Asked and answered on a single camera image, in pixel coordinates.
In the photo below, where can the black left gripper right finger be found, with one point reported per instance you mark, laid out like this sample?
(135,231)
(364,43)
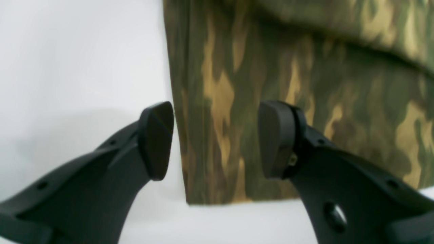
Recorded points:
(348,200)

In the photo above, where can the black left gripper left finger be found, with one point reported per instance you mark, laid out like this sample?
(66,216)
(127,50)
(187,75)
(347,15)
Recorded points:
(87,200)

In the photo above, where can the camouflage T-shirt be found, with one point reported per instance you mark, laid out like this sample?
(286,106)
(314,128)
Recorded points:
(361,70)

